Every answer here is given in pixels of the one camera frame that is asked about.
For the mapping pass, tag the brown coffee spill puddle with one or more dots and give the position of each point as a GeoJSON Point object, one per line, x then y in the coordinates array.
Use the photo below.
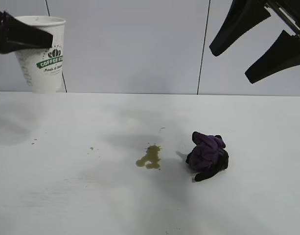
{"type": "Point", "coordinates": [152, 154]}

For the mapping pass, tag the white paper coffee cup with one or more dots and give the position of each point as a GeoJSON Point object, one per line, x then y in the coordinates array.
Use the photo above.
{"type": "Point", "coordinates": [49, 78]}

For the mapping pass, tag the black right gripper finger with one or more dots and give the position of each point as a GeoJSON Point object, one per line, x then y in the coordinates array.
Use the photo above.
{"type": "Point", "coordinates": [279, 58]}
{"type": "Point", "coordinates": [242, 22]}

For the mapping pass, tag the purple and black cloth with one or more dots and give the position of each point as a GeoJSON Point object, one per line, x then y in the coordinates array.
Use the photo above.
{"type": "Point", "coordinates": [206, 151]}

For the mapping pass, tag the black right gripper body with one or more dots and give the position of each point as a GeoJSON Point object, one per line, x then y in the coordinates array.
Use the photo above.
{"type": "Point", "coordinates": [291, 12]}

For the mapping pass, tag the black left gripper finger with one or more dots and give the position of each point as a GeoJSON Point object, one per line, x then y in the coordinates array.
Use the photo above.
{"type": "Point", "coordinates": [27, 36]}

